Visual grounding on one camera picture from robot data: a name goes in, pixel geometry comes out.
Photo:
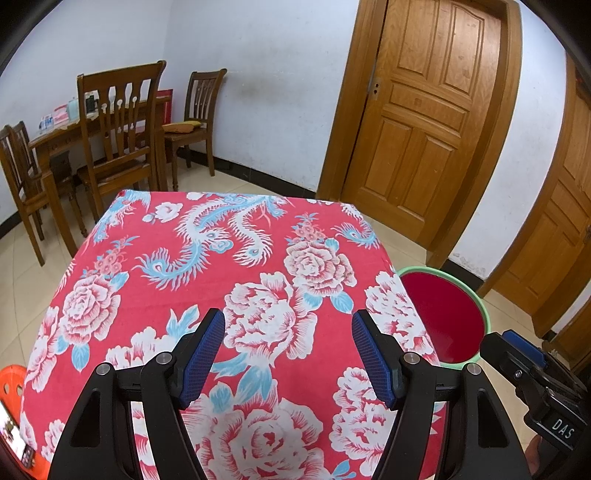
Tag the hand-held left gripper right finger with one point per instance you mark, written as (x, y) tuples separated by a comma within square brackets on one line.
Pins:
[(374, 360)]

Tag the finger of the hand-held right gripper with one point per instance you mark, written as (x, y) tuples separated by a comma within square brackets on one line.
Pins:
[(524, 344), (503, 353)]

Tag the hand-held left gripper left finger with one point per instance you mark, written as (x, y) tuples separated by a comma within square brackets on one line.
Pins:
[(203, 355)]

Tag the red basin with green rim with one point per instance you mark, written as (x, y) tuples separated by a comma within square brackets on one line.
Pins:
[(443, 314)]

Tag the person's right hand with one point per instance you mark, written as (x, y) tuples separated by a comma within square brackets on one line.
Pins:
[(536, 457)]

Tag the plain narrow wooden door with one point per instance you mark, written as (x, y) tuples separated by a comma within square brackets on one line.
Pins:
[(577, 337)]

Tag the red floral tablecloth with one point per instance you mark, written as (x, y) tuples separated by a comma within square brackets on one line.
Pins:
[(277, 258)]

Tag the wooden door with latch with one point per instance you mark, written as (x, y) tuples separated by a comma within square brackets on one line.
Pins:
[(549, 221)]

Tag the orange plastic stool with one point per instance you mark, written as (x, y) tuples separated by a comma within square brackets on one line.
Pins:
[(14, 383)]

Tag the smartphone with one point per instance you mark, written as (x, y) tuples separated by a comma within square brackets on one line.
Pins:
[(11, 434)]

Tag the yellow seat cushion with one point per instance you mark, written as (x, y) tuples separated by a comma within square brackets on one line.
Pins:
[(182, 126)]

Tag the wooden door with lock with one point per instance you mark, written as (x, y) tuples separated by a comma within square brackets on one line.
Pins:
[(425, 115)]

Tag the red board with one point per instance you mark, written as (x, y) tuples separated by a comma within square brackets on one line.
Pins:
[(167, 104)]

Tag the wooden dining table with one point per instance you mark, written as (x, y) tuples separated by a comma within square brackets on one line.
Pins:
[(60, 138)]

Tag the wooden chair with cushion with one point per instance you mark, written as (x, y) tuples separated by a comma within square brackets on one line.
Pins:
[(203, 92)]

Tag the pale green jar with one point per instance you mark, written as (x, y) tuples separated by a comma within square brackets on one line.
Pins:
[(75, 108)]

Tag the pink packet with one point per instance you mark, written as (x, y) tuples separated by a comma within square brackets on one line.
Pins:
[(61, 115)]

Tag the blue white tissue pack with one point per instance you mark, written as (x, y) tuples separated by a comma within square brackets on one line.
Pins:
[(46, 123)]

